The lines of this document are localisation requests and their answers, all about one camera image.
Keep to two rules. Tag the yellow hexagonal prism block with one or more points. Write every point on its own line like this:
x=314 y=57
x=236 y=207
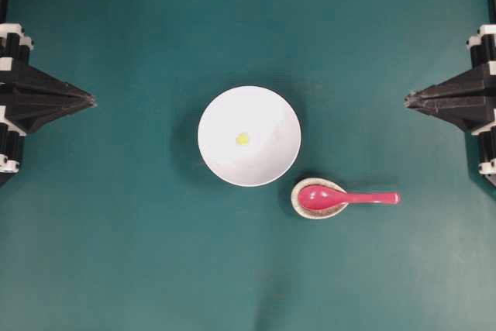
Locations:
x=242 y=139

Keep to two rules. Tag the speckled beige spoon rest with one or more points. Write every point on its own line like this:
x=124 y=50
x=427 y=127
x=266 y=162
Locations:
x=315 y=214

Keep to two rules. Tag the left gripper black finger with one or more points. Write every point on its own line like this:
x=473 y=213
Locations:
x=19 y=75
x=29 y=112

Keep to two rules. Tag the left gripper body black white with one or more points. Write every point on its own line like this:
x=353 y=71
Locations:
x=15 y=45

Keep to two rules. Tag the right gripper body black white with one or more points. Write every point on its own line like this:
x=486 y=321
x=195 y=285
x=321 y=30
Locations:
x=482 y=54

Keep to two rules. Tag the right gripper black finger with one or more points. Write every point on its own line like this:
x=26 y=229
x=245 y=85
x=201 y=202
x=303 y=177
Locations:
x=471 y=115
x=478 y=81

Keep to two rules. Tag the white round bowl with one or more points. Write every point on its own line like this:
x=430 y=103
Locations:
x=272 y=125

